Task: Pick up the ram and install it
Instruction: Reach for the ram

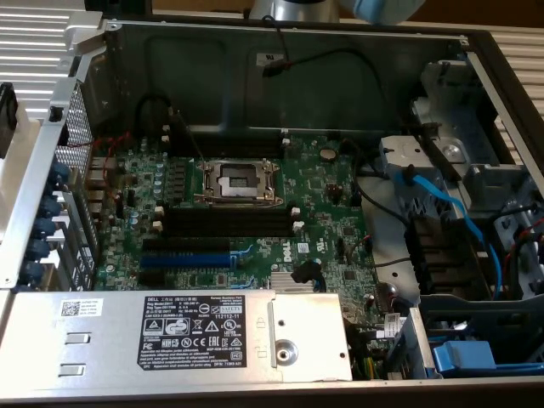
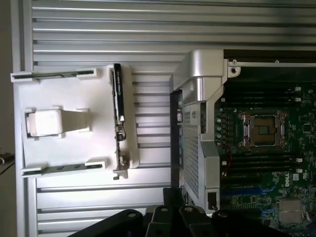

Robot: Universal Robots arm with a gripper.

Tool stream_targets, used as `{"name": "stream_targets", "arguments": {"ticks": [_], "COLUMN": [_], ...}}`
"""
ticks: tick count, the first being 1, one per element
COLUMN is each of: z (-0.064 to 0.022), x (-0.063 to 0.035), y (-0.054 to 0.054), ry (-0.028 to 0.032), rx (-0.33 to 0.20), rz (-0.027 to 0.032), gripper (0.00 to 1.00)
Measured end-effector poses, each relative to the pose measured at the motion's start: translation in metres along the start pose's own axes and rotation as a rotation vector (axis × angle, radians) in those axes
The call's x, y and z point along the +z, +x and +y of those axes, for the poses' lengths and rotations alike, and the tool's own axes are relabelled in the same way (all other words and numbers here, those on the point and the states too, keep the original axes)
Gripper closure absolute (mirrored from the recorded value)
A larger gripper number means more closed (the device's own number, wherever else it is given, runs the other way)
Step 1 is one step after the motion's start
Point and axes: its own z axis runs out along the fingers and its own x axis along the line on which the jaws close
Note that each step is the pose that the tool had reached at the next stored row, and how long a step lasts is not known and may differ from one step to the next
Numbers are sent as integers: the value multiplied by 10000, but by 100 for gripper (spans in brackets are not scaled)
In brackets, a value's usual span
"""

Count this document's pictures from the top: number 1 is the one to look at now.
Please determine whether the metal CPU socket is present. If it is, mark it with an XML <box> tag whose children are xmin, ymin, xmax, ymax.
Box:
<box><xmin>194</xmin><ymin>157</ymin><xmax>286</xmax><ymax>209</ymax></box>

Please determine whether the green motherboard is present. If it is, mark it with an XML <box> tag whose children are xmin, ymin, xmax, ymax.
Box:
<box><xmin>91</xmin><ymin>127</ymin><xmax>386</xmax><ymax>341</ymax></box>

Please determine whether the black plug with blue tag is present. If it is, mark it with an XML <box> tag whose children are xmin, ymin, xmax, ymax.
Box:
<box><xmin>292</xmin><ymin>258</ymin><xmax>326</xmax><ymax>294</ymax></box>

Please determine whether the silver finned heatsink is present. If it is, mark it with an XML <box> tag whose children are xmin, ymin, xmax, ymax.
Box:
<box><xmin>270</xmin><ymin>271</ymin><xmax>326</xmax><ymax>294</ymax></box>

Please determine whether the long black expansion slot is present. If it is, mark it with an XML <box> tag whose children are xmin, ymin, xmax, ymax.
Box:
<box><xmin>142</xmin><ymin>237</ymin><xmax>231</xmax><ymax>255</ymax></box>

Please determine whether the blue expansion slot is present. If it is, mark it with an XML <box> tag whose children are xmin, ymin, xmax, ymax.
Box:
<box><xmin>139</xmin><ymin>252</ymin><xmax>234</xmax><ymax>269</ymax></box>

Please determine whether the short black expansion slot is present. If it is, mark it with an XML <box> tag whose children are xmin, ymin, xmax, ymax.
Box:
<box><xmin>138</xmin><ymin>270</ymin><xmax>167</xmax><ymax>286</ymax></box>

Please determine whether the grey metal PC case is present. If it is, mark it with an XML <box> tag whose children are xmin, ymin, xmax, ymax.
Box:
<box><xmin>0</xmin><ymin>10</ymin><xmax>544</xmax><ymax>408</ymax></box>

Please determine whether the grey metal disk bay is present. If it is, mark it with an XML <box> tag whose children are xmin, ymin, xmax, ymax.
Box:
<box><xmin>377</xmin><ymin>59</ymin><xmax>544</xmax><ymax>298</ymax></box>

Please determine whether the silver power supply unit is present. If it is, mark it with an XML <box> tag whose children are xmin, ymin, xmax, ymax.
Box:
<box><xmin>0</xmin><ymin>291</ymin><xmax>354</xmax><ymax>390</ymax></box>

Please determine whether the blue card retention clip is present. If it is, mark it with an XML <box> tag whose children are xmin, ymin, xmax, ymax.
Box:
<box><xmin>34</xmin><ymin>216</ymin><xmax>59</xmax><ymax>239</ymax></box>
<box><xmin>41</xmin><ymin>197</ymin><xmax>65</xmax><ymax>220</ymax></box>
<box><xmin>20</xmin><ymin>259</ymin><xmax>47</xmax><ymax>284</ymax></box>
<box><xmin>27</xmin><ymin>237</ymin><xmax>52</xmax><ymax>261</ymax></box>
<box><xmin>47</xmin><ymin>161</ymin><xmax>71</xmax><ymax>188</ymax></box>

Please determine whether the dark grey drive cage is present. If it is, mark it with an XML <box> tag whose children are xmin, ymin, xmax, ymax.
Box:
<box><xmin>384</xmin><ymin>292</ymin><xmax>544</xmax><ymax>382</ymax></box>

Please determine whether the blue plastic latch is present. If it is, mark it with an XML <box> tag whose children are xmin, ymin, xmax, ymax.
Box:
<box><xmin>432</xmin><ymin>339</ymin><xmax>497</xmax><ymax>377</ymax></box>

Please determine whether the white parts rack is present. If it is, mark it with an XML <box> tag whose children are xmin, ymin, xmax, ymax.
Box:
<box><xmin>0</xmin><ymin>95</ymin><xmax>42</xmax><ymax>243</ymax></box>

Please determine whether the black part on rack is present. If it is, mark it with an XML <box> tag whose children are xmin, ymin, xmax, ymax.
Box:
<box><xmin>0</xmin><ymin>82</ymin><xmax>19</xmax><ymax>158</ymax></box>

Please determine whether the thin black wire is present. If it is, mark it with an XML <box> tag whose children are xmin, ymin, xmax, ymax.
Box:
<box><xmin>339</xmin><ymin>138</ymin><xmax>416</xmax><ymax>226</ymax></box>

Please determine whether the blue flat wire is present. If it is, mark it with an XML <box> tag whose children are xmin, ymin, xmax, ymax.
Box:
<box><xmin>394</xmin><ymin>169</ymin><xmax>505</xmax><ymax>301</ymax></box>

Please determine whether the black looped wire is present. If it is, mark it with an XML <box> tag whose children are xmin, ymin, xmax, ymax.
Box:
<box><xmin>134</xmin><ymin>93</ymin><xmax>173</xmax><ymax>139</ymax></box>

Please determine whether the black ribbed drive bracket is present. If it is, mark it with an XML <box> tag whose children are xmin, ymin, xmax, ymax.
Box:
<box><xmin>405</xmin><ymin>214</ymin><xmax>490</xmax><ymax>297</ymax></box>

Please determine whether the yellow green wire bundle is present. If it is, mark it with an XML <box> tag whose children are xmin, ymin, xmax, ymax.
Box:
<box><xmin>350</xmin><ymin>322</ymin><xmax>386</xmax><ymax>382</ymax></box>

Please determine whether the thin red wire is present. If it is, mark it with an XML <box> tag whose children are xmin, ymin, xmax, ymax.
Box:
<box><xmin>67</xmin><ymin>130</ymin><xmax>133</xmax><ymax>203</ymax></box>

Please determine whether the silver corner clamp bracket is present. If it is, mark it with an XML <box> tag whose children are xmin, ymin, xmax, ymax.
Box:
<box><xmin>59</xmin><ymin>10</ymin><xmax>108</xmax><ymax>69</ymax></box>

